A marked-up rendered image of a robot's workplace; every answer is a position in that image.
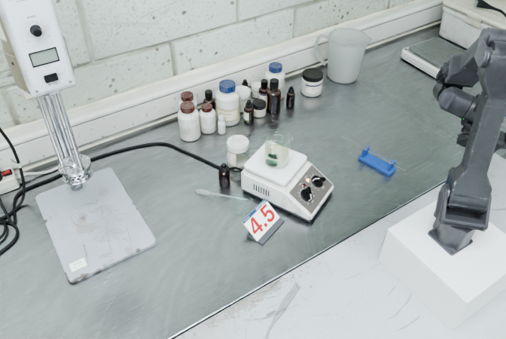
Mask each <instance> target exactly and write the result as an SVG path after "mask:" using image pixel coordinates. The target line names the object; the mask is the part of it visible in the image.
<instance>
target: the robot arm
mask: <svg viewBox="0 0 506 339"><path fill-rule="evenodd" d="M436 81H437V83H436V85H435V86H434V87H433V95H434V97H435V99H436V100H437V101H438V105H439V106H440V109H443V110H444V111H447V112H449V113H450V114H452V115H455V116H456V117H459V118H461V119H462V120H461V126H462V130H461V134H459V135H458V138H457V141H456V143H457V144H458V145H460V146H462V147H466V148H465V153H464V155H463V158H462V161H461V164H459V165H458V166H457V167H453V166H452V167H451V168H450V170H449V172H448V176H447V180H446V182H445V185H443V186H442V187H441V188H440V191H439V193H438V198H437V205H436V209H435V211H434V217H435V218H436V219H435V221H434V224H433V229H432V230H430V231H429V232H428V235H429V236H430V237H431V238H432V239H433V240H434V241H435V242H436V243H437V244H438V245H439V246H441V247H442V248H443V249H444V250H445V251H446V252H447V253H448V254H450V255H455V254H456V253H458V252H460V251H461V250H463V249H464V248H466V247H467V246H469V245H471V244H472V243H473V240H472V239H471V238H472V236H473V235H474V232H475V231H476V230H479V231H485V230H486V229H487V228H488V225H489V214H490V207H491V202H492V195H491V193H492V186H491V184H490V182H489V178H488V175H487V173H488V169H489V165H490V163H491V160H492V156H493V153H495V152H496V151H497V150H499V149H506V133H504V132H503V131H501V128H502V124H503V122H504V118H505V117H506V29H497V28H490V27H488V28H486V29H482V31H481V33H480V36H479V38H478V39H477V40H476V41H475V42H474V43H473V44H472V45H471V46H470V47H469V48H468V49H467V50H466V51H465V52H464V53H462V54H456V55H453V56H451V57H450V58H449V59H448V60H447V61H446V62H445V63H444V65H443V66H441V68H440V70H439V72H438V73H437V75H436ZM478 81H480V85H481V87H482V92H481V95H480V94H477V95H476V96H473V95H471V94H470V93H466V92H465V91H463V90H462V88H463V87H473V86H474V85H475V84H476V83H477V82H478Z"/></svg>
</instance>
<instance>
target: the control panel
mask: <svg viewBox="0 0 506 339"><path fill-rule="evenodd" d="M313 176H319V177H324V176H323V175H322V174H321V173H320V172H319V171H318V170H317V169H316V168H315V167H314V166H313V165H311V167H310V168H309V169H308V170H307V171H306V172H305V173H304V175H303V176H302V177H301V179H300V180H299V181H298V183H297V184H296V185H295V186H294V187H293V188H292V189H291V191H290V192H289V193H290V195H291V196H293V197H294V198H295V199H296V200H297V201H298V202H299V203H300V204H301V205H302V206H303V207H304V208H305V209H307V210H308V211H309V212H310V213H311V214H312V213H313V211H314V210H315V208H316V207H317V206H318V205H319V203H320V202H321V201H322V199H323V197H324V196H325V195H326V193H327V192H328V191H329V189H330V188H331V186H332V184H331V183H330V182H329V181H328V180H327V179H326V180H325V181H324V182H323V185H322V186H321V187H320V188H317V187H315V186H314V185H313V184H312V180H311V179H312V177H313ZM307 179H309V182H308V181H307ZM303 184H305V185H306V186H305V187H304V186H303ZM307 187H310V188H311V192H312V200H311V201H309V202H306V201H305V200H303V199H302V197H301V195H300V192H301V191H302V190H303V189H306V188H307Z"/></svg>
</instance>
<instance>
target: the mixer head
mask: <svg viewBox="0 0 506 339"><path fill-rule="evenodd" d="M0 39H1V42H2V45H3V52H4V54H5V58H6V60H7V62H8V65H9V68H10V70H11V73H12V75H13V78H14V81H15V83H16V85H17V86H18V87H19V88H20V89H22V90H23V91H24V92H26V93H28V94H31V96H32V97H34V98H36V97H39V96H50V95H54V94H56V93H59V92H61V91H62V90H64V89H66V88H70V87H74V86H75V85H76V80H75V76H74V69H73V66H72V61H71V58H70V55H69V50H68V48H67V44H66V40H65V38H64V36H63V35H62V30H61V28H60V24H59V20H58V17H57V14H56V9H55V6H54V3H53V0H0Z"/></svg>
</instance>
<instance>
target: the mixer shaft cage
mask: <svg viewBox="0 0 506 339"><path fill-rule="evenodd" d="M49 97H50V101H51V103H52V105H53V109H54V111H55V114H56V118H57V120H58V123H59V127H60V129H61V132H62V136H63V138H64V141H65V144H66V147H67V150H68V153H69V156H68V157H65V158H64V159H63V160H62V158H61V156H60V153H59V149H58V147H57V145H56V141H55V138H54V136H53V133H52V130H51V128H50V124H49V121H48V119H47V115H46V113H45V110H44V107H43V105H42V102H41V98H40V96H39V97H36V99H37V102H38V105H39V108H40V110H41V113H42V116H43V119H44V122H45V124H46V127H47V131H48V132H49V135H50V139H51V141H52V143H53V147H54V150H55V152H56V155H57V158H58V160H59V165H58V170H59V173H60V174H61V175H62V179H63V181H64V182H65V183H66V184H68V185H80V184H83V183H85V182H86V181H88V180H89V179H90V178H91V177H92V175H93V170H92V168H91V161H90V158H89V157H88V156H87V155H84V154H80V153H79V150H78V147H77V144H76V141H75V137H74V134H73V132H72V128H71V124H70V122H69V118H68V115H67V113H66V108H65V106H64V103H63V100H62V96H61V93H60V92H59V93H56V98H57V101H58V103H59V108H60V111H61V113H62V117H63V120H64V122H65V125H66V129H67V131H68V134H69V138H70V141H71V144H72V147H73V150H74V153H75V154H73V153H72V149H71V146H70V144H69V139H68V136H67V134H66V130H65V127H64V125H63V122H62V118H61V116H60V113H59V109H58V107H57V104H56V99H55V96H54V95H50V96H49ZM81 180H82V181H81Z"/></svg>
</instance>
